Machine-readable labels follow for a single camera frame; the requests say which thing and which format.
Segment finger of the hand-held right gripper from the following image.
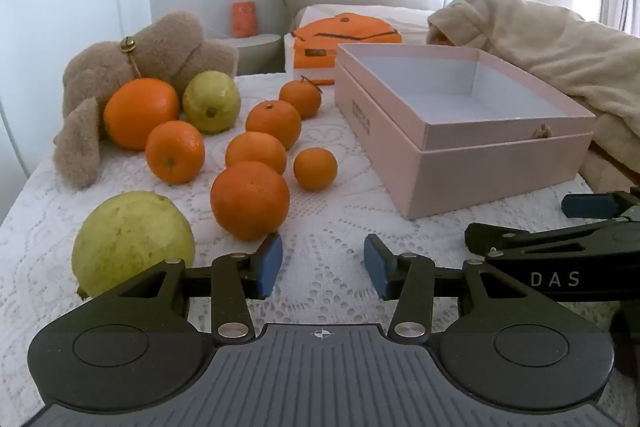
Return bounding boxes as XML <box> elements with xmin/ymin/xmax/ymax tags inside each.
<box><xmin>561</xmin><ymin>190</ymin><xmax>640</xmax><ymax>223</ymax></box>
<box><xmin>465</xmin><ymin>222</ymin><xmax>640</xmax><ymax>260</ymax></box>

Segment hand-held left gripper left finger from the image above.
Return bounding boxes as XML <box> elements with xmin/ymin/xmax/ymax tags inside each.
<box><xmin>85</xmin><ymin>232</ymin><xmax>284</xmax><ymax>343</ymax></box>

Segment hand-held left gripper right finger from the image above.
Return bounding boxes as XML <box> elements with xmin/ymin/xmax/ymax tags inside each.
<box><xmin>364</xmin><ymin>234</ymin><xmax>558</xmax><ymax>343</ymax></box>

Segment pink cardboard box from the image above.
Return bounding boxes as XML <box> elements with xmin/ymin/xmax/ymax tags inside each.
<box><xmin>333</xmin><ymin>43</ymin><xmax>597</xmax><ymax>221</ymax></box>

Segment small mandarin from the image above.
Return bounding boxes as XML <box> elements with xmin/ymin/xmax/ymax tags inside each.
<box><xmin>293</xmin><ymin>148</ymin><xmax>338</xmax><ymax>192</ymax></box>

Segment large yellow-green lemon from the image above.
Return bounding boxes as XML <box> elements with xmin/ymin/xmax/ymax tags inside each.
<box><xmin>71</xmin><ymin>191</ymin><xmax>197</xmax><ymax>299</ymax></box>

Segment mandarin with stem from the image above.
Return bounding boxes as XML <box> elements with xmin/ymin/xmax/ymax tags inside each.
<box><xmin>279</xmin><ymin>76</ymin><xmax>323</xmax><ymax>120</ymax></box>

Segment small yellow-green lemon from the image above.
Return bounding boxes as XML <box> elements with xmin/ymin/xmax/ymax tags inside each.
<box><xmin>182</xmin><ymin>71</ymin><xmax>242</xmax><ymax>136</ymax></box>

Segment large orange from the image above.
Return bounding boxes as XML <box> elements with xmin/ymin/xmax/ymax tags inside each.
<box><xmin>103</xmin><ymin>78</ymin><xmax>181</xmax><ymax>152</ymax></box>

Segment white lace bedspread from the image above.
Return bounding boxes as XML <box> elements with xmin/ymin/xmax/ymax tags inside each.
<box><xmin>0</xmin><ymin>72</ymin><xmax>640</xmax><ymax>427</ymax></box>

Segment beige fleece blanket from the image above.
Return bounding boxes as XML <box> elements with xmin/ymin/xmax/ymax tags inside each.
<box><xmin>426</xmin><ymin>0</ymin><xmax>640</xmax><ymax>195</ymax></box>

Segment orange and white paper box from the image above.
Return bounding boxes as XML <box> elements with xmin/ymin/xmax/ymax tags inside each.
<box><xmin>284</xmin><ymin>32</ymin><xmax>342</xmax><ymax>86</ymax></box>

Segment round grey nightstand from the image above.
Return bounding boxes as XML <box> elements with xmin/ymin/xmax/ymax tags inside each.
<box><xmin>207</xmin><ymin>33</ymin><xmax>283</xmax><ymax>76</ymax></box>

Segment brown plush dog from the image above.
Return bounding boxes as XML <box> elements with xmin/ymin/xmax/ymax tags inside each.
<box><xmin>52</xmin><ymin>10</ymin><xmax>241</xmax><ymax>190</ymax></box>

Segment orange figurine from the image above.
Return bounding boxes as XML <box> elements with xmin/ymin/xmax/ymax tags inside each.
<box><xmin>231</xmin><ymin>1</ymin><xmax>258</xmax><ymax>38</ymax></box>

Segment cream pillow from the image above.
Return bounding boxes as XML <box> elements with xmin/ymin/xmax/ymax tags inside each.
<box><xmin>290</xmin><ymin>4</ymin><xmax>436</xmax><ymax>32</ymax></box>

